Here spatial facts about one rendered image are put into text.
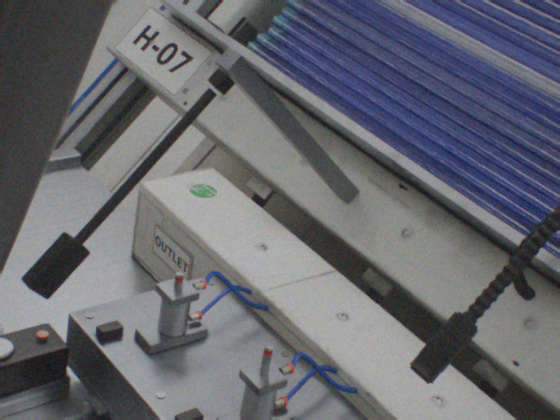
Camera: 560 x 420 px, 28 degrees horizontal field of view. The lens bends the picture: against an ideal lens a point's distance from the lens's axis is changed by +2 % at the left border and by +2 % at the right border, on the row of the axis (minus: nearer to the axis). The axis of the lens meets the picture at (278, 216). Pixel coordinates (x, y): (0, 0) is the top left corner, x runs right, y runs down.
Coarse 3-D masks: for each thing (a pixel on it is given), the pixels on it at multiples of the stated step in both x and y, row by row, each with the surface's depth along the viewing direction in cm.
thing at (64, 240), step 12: (60, 240) 79; (72, 240) 79; (48, 252) 79; (60, 252) 78; (72, 252) 79; (84, 252) 80; (36, 264) 79; (48, 264) 78; (60, 264) 79; (72, 264) 80; (24, 276) 79; (36, 276) 78; (48, 276) 79; (60, 276) 79; (36, 288) 79; (48, 288) 79
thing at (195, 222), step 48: (144, 192) 101; (192, 192) 101; (240, 192) 102; (144, 240) 103; (192, 240) 96; (240, 240) 95; (288, 240) 96; (288, 288) 90; (336, 288) 91; (288, 336) 87; (336, 336) 85; (384, 336) 86; (384, 384) 81; (432, 384) 82
